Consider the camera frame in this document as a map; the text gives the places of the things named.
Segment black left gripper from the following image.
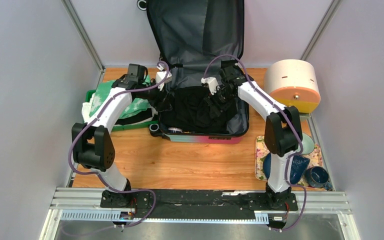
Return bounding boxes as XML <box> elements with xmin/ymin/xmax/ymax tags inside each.
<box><xmin>136</xmin><ymin>78</ymin><xmax>172</xmax><ymax>112</ymax></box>

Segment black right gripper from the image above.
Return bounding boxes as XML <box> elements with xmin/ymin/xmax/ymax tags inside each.
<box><xmin>204</xmin><ymin>86</ymin><xmax>237</xmax><ymax>119</ymax></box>

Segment black t-shirt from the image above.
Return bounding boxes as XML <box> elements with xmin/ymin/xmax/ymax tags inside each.
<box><xmin>115</xmin><ymin>108</ymin><xmax>154</xmax><ymax>126</ymax></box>

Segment black clothing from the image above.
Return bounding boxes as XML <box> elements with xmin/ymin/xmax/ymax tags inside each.
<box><xmin>160</xmin><ymin>86</ymin><xmax>238</xmax><ymax>134</ymax></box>

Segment green plastic tray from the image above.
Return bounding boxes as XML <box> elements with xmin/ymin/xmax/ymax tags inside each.
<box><xmin>85</xmin><ymin>90</ymin><xmax>157</xmax><ymax>132</ymax></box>

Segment green tie-dye garment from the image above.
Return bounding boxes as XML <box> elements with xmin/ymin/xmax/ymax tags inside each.
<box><xmin>94</xmin><ymin>80</ymin><xmax>151</xmax><ymax>118</ymax></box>

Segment white cloth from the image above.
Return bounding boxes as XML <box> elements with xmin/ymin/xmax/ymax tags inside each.
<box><xmin>81</xmin><ymin>93</ymin><xmax>98</xmax><ymax>123</ymax></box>

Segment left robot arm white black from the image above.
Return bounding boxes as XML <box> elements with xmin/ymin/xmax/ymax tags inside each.
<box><xmin>68</xmin><ymin>60</ymin><xmax>172</xmax><ymax>208</ymax></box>

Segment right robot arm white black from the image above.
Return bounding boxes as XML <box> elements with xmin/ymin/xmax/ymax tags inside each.
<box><xmin>207</xmin><ymin>60</ymin><xmax>303</xmax><ymax>210</ymax></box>

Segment small round tin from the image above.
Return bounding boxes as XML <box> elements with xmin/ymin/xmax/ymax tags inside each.
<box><xmin>167</xmin><ymin>127</ymin><xmax>183</xmax><ymax>134</ymax></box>

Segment round pastel drawer cabinet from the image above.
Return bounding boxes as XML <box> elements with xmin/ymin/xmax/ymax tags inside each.
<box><xmin>263</xmin><ymin>59</ymin><xmax>321</xmax><ymax>115</ymax></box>

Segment light green saucer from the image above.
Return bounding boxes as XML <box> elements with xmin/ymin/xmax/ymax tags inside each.
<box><xmin>301</xmin><ymin>133</ymin><xmax>315</xmax><ymax>155</ymax></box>

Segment dark blue plate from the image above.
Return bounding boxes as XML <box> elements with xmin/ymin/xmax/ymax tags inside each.
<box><xmin>262</xmin><ymin>153</ymin><xmax>310</xmax><ymax>185</ymax></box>

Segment dark blue cup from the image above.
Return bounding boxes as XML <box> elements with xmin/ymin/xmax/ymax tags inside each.
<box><xmin>304</xmin><ymin>166</ymin><xmax>333</xmax><ymax>191</ymax></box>

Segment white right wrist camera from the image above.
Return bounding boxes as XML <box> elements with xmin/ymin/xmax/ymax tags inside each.
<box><xmin>200</xmin><ymin>77</ymin><xmax>219</xmax><ymax>95</ymax></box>

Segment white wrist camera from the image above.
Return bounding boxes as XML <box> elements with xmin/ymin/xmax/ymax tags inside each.
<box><xmin>200</xmin><ymin>77</ymin><xmax>219</xmax><ymax>95</ymax></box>
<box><xmin>155</xmin><ymin>64</ymin><xmax>172</xmax><ymax>92</ymax></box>

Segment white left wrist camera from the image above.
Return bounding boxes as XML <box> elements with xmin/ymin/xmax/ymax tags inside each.
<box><xmin>155</xmin><ymin>64</ymin><xmax>172</xmax><ymax>92</ymax></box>

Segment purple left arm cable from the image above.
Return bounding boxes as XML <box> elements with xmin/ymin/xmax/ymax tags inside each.
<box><xmin>67</xmin><ymin>60</ymin><xmax>171</xmax><ymax>233</ymax></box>

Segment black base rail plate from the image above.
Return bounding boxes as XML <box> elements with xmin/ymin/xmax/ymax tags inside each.
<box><xmin>99</xmin><ymin>189</ymin><xmax>298</xmax><ymax>220</ymax></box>

